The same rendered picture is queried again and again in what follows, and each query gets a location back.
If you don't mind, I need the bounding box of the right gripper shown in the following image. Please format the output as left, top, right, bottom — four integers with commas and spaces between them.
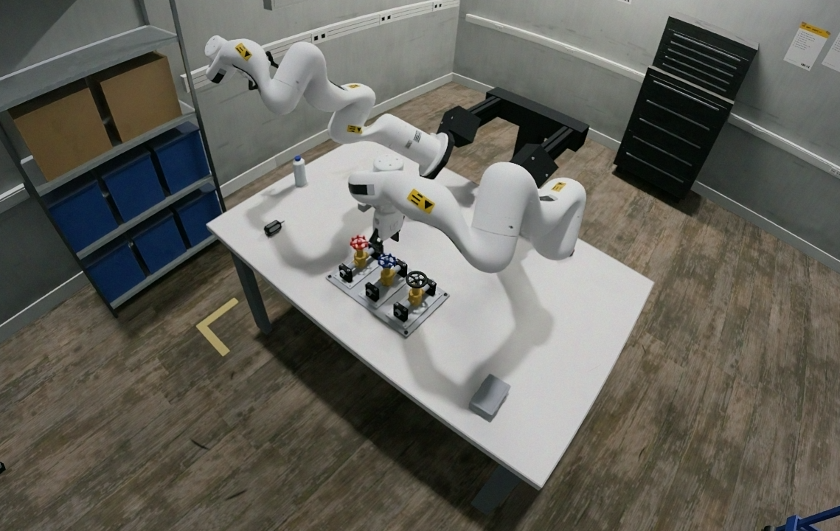
239, 51, 279, 90

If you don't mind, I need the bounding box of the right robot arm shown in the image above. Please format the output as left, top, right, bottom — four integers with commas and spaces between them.
205, 35, 448, 176

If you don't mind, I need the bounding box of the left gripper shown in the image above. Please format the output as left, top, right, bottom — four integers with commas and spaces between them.
369, 208, 405, 255

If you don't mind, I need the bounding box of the white bottle with blue cap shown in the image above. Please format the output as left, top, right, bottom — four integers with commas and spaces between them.
292, 156, 307, 187

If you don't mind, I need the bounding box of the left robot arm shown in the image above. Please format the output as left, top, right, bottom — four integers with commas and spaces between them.
348, 154, 586, 274

